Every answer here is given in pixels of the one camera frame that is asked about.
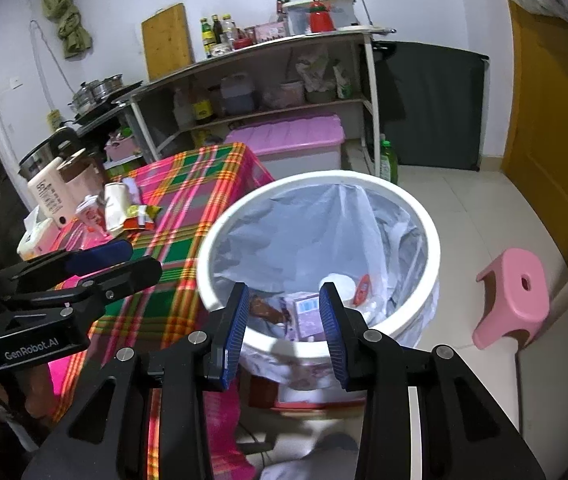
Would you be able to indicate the translucent plastic bin liner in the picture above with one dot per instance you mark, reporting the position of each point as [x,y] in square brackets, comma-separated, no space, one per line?
[289,240]

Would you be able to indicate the pink brown lidded jug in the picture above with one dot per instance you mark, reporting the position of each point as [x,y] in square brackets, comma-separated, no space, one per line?
[81,180]

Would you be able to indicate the white wall switch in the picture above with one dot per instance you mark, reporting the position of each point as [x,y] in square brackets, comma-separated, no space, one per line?
[15,82]

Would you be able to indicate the wooden cutting board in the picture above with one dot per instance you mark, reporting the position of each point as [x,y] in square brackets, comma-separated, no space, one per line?
[166,42]

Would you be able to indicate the pink patterned box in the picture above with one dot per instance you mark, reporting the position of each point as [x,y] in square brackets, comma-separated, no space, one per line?
[270,32]

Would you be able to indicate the dark sauce bottle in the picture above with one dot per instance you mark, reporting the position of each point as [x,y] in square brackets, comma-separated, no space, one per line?
[217,30]

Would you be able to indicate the white water heater appliance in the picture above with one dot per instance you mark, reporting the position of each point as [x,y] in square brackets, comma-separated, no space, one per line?
[49,190]

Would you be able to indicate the white tissue pack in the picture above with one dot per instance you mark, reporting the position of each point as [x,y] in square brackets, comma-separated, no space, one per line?
[36,237]

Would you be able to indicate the white kitchen shelf unit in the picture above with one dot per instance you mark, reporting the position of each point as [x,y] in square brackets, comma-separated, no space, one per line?
[371,90]

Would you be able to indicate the dark liquid plastic jug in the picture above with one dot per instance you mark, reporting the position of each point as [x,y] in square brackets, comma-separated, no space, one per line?
[238,95]

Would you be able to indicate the black cabinet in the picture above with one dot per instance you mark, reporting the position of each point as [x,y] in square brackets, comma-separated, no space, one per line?
[433,105]

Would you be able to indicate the pink green plaid tablecloth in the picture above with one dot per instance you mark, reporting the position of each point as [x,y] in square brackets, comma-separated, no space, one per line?
[189,200]

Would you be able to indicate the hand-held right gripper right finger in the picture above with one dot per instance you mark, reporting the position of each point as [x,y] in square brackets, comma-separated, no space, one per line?
[331,340]

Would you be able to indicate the white plastic bottle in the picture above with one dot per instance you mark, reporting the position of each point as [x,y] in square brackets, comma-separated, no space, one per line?
[182,110]

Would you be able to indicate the white round trash bin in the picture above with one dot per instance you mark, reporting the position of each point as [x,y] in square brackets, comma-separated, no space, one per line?
[309,178]

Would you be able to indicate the green hanging cloth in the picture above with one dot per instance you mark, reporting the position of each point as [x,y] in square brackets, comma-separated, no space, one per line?
[66,25]

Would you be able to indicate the yellow label oil bottle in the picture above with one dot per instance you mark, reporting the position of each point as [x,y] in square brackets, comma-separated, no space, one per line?
[203,109]

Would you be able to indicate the red round container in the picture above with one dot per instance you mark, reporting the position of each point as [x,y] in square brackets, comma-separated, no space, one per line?
[245,42]

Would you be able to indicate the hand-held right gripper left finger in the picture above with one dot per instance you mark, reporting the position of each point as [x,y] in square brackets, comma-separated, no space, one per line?
[231,335]

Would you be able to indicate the steel rice cooker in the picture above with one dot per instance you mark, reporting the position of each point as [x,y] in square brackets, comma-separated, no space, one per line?
[44,152]

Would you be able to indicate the green dish soap bottle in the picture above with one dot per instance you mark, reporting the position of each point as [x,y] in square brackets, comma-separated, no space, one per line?
[388,162]

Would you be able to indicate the pink lidded storage box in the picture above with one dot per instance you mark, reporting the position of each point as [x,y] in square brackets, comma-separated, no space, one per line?
[289,135]

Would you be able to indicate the large brown snack wrapper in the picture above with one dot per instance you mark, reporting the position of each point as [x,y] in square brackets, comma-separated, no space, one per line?
[266,309]

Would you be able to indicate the crumpled plastic bag on shelf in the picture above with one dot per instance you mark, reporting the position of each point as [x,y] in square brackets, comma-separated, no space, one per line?
[319,72]

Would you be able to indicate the wooden door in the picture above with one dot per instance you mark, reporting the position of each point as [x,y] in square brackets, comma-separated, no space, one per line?
[553,135]

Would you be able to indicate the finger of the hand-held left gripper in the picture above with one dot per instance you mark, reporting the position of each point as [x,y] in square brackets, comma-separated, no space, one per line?
[129,272]
[99,255]

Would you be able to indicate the yellow power strip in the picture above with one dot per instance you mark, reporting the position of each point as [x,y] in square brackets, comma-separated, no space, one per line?
[54,121]

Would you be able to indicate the yellow plastic bottle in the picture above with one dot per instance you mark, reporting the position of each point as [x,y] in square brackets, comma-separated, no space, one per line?
[206,138]

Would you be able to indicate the small purple carton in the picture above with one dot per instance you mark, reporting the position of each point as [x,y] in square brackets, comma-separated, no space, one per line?
[306,317]

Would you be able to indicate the pink plastic basket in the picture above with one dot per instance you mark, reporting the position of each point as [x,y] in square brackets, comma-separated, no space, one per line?
[124,150]

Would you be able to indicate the red white carton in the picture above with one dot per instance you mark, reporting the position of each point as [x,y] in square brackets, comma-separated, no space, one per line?
[91,215]

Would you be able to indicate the translucent food container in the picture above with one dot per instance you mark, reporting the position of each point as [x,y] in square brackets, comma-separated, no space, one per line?
[286,94]

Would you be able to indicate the pink plastic stool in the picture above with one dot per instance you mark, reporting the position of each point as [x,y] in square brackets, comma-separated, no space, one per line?
[501,305]

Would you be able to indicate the clear plastic storage box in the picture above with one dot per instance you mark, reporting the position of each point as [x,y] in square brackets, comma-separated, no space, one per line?
[296,17]

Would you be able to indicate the green glass bottle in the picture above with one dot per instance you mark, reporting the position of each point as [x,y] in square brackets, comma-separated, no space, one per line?
[207,40]

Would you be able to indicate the clear plastic bottle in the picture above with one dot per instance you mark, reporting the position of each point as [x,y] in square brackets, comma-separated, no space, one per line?
[229,30]

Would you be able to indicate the red bottle with antlers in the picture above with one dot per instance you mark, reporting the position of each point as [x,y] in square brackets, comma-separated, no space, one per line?
[320,20]

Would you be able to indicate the steel steamer pot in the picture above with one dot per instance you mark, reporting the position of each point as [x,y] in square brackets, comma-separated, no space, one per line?
[84,97]
[110,85]

